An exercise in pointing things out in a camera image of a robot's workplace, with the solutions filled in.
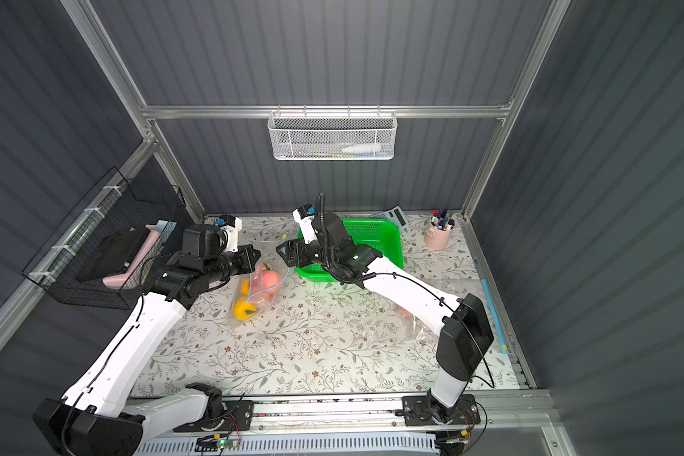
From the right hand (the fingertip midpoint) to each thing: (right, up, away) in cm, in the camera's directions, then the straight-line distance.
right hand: (284, 250), depth 73 cm
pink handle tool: (-36, -7, -9) cm, 37 cm away
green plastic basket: (+30, +4, +38) cm, 49 cm away
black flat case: (-40, -1, -5) cm, 41 cm away
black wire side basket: (-47, +12, +3) cm, 49 cm away
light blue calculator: (+37, +14, +46) cm, 60 cm away
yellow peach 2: (-17, -13, +18) cm, 28 cm away
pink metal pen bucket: (+50, +4, +32) cm, 60 cm away
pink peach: (-6, -9, +10) cm, 15 cm away
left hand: (-6, -1, 0) cm, 6 cm away
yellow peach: (-16, -19, +14) cm, 29 cm away
